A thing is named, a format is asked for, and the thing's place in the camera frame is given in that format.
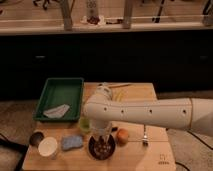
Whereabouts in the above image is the silver fork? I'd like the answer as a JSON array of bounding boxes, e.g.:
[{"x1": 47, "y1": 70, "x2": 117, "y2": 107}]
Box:
[{"x1": 142, "y1": 125, "x2": 148, "y2": 146}]

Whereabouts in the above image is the small green cup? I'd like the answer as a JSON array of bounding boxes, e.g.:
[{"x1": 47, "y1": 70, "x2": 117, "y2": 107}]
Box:
[{"x1": 79, "y1": 117, "x2": 90, "y2": 133}]

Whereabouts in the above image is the orange fruit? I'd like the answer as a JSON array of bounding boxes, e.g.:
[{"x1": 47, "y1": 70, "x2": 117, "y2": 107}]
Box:
[{"x1": 116, "y1": 129, "x2": 129, "y2": 145}]

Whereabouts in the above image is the green plastic tray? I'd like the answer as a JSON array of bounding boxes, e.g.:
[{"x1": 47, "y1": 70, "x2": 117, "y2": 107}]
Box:
[{"x1": 34, "y1": 78, "x2": 84, "y2": 122}]

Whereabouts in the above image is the white crumpled cloth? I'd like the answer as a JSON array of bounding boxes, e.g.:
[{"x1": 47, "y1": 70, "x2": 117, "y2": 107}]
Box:
[{"x1": 43, "y1": 104, "x2": 70, "y2": 118}]

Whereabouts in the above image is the white cup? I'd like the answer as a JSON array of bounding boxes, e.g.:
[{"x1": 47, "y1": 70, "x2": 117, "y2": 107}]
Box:
[{"x1": 38, "y1": 137, "x2": 58, "y2": 158}]

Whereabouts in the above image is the blue sponge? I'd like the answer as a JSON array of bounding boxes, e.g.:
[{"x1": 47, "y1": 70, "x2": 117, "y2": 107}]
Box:
[{"x1": 61, "y1": 135, "x2": 83, "y2": 151}]

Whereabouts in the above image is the wooden handled ladle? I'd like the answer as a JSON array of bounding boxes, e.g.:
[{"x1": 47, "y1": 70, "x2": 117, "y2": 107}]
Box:
[{"x1": 108, "y1": 83, "x2": 131, "y2": 88}]

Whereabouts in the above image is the dark grape bunch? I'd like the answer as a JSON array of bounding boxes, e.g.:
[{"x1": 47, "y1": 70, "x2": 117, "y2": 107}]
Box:
[{"x1": 95, "y1": 140, "x2": 111, "y2": 155}]

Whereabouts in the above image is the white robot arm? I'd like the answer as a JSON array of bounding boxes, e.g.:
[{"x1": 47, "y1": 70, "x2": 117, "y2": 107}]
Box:
[{"x1": 83, "y1": 86, "x2": 213, "y2": 137}]

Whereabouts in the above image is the dark purple bowl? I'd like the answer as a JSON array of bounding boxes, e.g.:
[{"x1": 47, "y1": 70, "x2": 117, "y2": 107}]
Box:
[{"x1": 88, "y1": 135, "x2": 116, "y2": 160}]

